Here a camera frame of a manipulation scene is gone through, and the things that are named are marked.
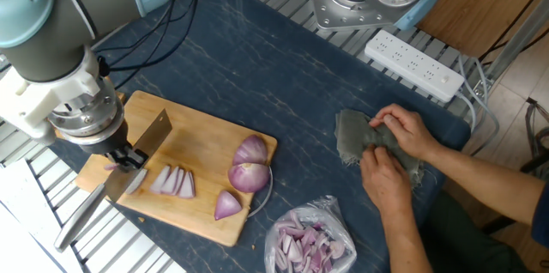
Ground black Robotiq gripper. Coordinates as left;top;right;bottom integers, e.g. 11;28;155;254
79;121;149;174

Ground clear plastic bag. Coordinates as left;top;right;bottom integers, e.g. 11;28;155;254
263;195;358;273

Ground grey frayed cloth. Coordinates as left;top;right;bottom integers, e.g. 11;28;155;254
334;108;425;188

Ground steel cleaver knife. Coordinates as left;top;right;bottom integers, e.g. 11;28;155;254
53;108;173;252

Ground white power strip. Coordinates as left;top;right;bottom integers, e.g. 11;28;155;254
364;28;466;104

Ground red onion half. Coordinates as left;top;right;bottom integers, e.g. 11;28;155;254
227;162;271;194

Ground wooden cutting board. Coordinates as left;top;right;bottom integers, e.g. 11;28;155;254
75;90;279;247

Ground sliced red onion pile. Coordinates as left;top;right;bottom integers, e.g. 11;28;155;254
274;210;347;273

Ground person's right forearm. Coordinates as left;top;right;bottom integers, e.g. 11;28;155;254
424;143;546;227

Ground person's left hand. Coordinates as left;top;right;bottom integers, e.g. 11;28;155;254
359;144;415;219

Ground red onion quarter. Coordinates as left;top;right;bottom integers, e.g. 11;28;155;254
232;134;269;167

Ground black looped straps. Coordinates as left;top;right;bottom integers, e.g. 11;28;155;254
519;96;549;176

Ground white printed paper sheet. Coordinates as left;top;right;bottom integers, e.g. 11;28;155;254
0;159;85;273

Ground dark green trousers leg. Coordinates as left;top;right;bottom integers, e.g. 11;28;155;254
418;191;535;273

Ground person's left forearm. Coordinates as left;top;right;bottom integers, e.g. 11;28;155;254
379;208;434;273

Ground small red onion wedge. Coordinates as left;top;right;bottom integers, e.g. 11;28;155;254
214;190;244;221

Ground navy shirt sleeve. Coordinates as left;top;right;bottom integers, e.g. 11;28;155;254
530;185;549;248

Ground person's right hand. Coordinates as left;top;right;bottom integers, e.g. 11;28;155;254
368;103;442;162

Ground dark blue marbled mat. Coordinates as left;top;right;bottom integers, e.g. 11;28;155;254
11;0;472;273

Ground cut red onion piece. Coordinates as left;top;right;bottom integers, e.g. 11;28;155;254
160;166;186;197
124;168;148;196
178;170;196;199

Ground grey power strip cable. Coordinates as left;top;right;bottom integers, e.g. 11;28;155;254
454;54;502;158

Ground aluminium frame post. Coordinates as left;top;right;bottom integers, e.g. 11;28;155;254
482;1;549;83

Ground thin onion ring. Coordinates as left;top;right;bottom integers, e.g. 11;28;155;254
246;166;275;219

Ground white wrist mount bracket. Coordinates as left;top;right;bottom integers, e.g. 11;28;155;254
0;47;109;145

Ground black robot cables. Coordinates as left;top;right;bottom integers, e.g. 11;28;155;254
92;0;207;92

